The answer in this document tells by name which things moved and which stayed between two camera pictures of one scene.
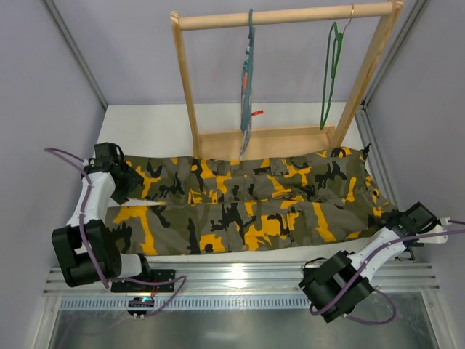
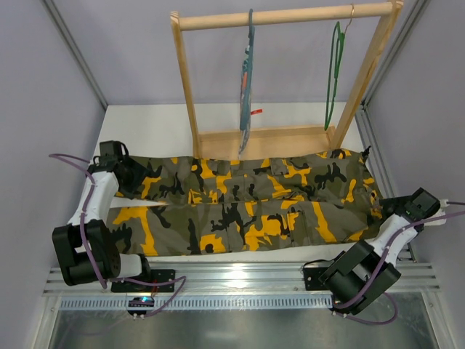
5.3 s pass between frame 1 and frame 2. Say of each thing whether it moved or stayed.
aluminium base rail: stayed
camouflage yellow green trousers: stayed
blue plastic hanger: stayed
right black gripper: moved
